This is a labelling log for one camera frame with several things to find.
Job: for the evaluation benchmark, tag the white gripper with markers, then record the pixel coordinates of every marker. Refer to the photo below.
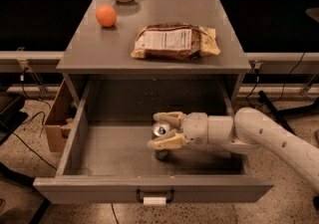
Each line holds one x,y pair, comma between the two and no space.
195,127

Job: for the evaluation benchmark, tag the silver blue redbull can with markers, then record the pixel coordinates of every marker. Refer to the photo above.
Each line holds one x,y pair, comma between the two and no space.
160,128

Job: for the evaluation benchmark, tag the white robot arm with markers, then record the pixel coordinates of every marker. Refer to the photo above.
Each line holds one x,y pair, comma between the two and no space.
241,133

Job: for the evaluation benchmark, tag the open grey top drawer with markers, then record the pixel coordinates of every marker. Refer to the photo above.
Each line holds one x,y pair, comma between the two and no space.
107,159

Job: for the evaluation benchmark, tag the brown chip bag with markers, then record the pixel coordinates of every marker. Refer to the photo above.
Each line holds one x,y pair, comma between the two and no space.
175,41

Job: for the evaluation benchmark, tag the black floor stand bar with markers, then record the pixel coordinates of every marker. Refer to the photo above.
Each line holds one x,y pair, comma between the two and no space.
281,114

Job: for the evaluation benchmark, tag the grey wooden cabinet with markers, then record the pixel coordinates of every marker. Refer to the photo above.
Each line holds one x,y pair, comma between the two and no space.
95,50

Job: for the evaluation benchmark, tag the brown cardboard box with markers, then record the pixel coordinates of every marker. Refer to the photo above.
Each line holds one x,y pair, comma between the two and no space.
59,120

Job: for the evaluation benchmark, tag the orange fruit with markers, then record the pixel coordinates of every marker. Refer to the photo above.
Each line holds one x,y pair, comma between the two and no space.
106,16

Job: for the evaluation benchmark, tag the black furniture at left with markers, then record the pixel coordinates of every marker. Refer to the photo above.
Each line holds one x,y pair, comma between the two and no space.
11,117

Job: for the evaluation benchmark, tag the black and white drawer handle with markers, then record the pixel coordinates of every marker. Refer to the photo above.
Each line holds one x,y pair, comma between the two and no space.
160,198

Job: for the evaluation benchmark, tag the metal rail bracket left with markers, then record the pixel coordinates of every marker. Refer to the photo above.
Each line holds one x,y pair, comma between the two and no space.
27,69

